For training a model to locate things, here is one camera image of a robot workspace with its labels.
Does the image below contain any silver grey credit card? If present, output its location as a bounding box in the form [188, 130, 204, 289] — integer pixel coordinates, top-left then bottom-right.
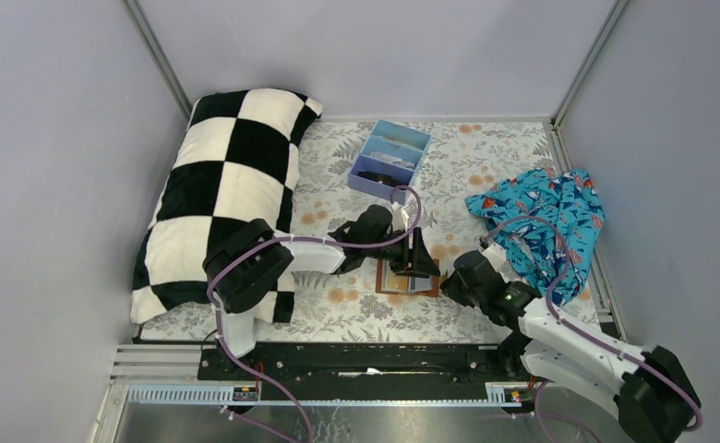
[407, 277, 434, 293]

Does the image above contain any orange credit card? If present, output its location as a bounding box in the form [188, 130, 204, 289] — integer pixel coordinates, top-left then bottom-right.
[380, 274, 409, 293]

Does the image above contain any brown leather card holder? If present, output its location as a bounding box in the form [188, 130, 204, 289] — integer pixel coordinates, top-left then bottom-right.
[376, 260, 441, 297]

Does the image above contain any blue compartment organizer box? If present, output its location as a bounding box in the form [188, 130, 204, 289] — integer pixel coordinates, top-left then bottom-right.
[347, 119, 432, 204]

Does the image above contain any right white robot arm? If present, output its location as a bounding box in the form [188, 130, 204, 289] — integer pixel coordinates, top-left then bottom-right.
[440, 250, 702, 442]

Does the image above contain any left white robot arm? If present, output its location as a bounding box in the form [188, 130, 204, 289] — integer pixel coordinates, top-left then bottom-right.
[203, 205, 440, 357]

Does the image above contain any floral table mat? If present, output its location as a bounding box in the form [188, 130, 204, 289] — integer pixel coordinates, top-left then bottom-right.
[257, 121, 554, 343]

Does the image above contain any black item in box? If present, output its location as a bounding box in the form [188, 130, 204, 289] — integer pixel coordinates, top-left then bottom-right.
[358, 171, 404, 188]

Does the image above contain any blue patterned cloth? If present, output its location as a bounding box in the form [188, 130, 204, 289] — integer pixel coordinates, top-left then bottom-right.
[465, 168, 605, 306]

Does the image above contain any black white checkered pillow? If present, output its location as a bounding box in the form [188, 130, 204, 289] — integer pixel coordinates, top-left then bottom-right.
[130, 88, 323, 324]

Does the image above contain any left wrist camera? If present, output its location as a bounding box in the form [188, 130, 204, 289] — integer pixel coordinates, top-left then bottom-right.
[393, 204, 421, 231]

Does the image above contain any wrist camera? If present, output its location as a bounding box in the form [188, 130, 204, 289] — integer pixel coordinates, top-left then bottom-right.
[393, 204, 421, 231]
[482, 243, 508, 272]

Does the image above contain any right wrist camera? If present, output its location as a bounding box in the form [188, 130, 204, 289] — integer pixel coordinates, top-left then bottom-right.
[482, 243, 508, 272]

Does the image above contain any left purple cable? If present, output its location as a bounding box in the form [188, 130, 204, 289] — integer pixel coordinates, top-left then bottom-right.
[205, 185, 424, 443]

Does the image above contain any purple cable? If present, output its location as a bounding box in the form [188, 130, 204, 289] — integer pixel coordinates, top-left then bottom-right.
[481, 215, 702, 443]
[205, 185, 424, 443]

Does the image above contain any white slotted cable duct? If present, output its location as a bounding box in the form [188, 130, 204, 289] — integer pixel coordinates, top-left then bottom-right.
[127, 385, 523, 408]

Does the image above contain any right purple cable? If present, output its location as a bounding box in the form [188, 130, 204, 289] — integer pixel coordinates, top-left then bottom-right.
[481, 215, 702, 443]

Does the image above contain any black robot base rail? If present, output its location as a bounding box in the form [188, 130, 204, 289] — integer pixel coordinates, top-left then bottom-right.
[197, 342, 542, 402]

